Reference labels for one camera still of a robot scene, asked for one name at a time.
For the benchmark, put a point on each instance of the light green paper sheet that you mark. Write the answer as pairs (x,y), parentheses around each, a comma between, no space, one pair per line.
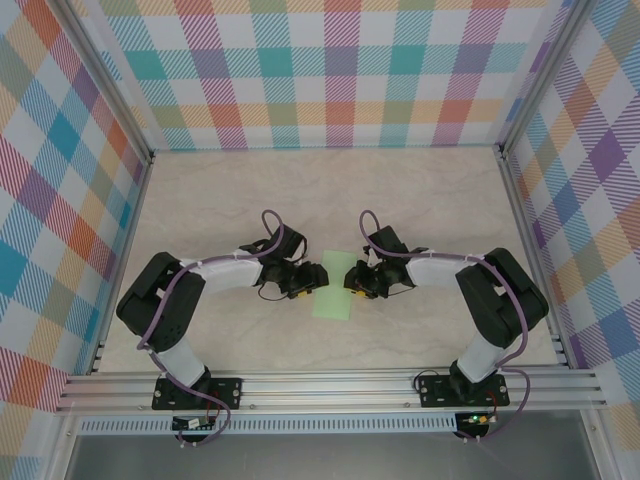
(332,306)

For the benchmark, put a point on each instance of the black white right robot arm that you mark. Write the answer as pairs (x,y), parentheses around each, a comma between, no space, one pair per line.
(500,310)

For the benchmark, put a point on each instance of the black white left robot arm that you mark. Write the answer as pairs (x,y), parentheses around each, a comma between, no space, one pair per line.
(165,305)

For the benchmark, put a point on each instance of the grey metal panel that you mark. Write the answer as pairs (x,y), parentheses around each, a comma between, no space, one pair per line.
(325,457)

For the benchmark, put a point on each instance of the black circuit board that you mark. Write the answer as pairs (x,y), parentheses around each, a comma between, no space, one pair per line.
(192,424)

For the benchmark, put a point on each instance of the circuit board with green light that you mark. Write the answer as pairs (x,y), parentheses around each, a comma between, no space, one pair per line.
(477,419)

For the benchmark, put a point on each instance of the aluminium mounting rail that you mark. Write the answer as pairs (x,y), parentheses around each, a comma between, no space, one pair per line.
(325,392)

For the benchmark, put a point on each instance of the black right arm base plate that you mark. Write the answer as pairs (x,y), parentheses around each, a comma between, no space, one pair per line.
(435,390)

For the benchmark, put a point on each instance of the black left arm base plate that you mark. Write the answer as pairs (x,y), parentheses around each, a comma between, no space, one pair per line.
(227,392)

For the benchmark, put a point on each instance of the aluminium side rail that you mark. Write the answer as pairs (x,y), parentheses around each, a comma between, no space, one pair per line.
(535,260)
(120,265)

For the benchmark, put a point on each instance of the aluminium frame post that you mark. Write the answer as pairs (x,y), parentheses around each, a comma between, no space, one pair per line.
(542,82)
(107,82)

